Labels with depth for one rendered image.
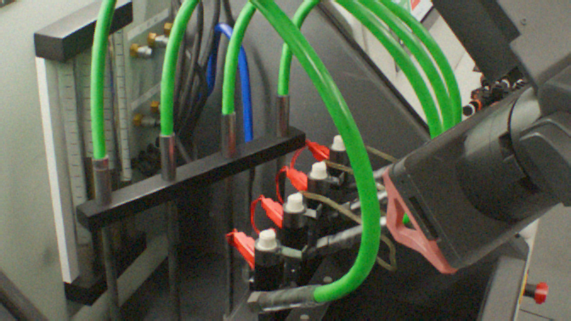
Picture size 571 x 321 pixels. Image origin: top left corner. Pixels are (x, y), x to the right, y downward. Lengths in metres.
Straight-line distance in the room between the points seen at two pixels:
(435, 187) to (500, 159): 0.05
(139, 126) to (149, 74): 0.07
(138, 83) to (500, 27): 0.81
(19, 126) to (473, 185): 0.60
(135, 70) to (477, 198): 0.74
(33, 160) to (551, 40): 0.71
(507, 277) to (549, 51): 0.80
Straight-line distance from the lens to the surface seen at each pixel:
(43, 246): 1.01
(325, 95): 0.61
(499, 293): 1.09
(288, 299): 0.73
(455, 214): 0.43
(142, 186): 0.97
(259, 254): 0.86
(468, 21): 0.37
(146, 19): 1.11
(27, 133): 0.94
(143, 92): 1.13
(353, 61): 1.09
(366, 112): 1.11
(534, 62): 0.34
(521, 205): 0.42
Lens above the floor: 1.59
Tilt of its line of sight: 29 degrees down
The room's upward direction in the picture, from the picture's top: 2 degrees clockwise
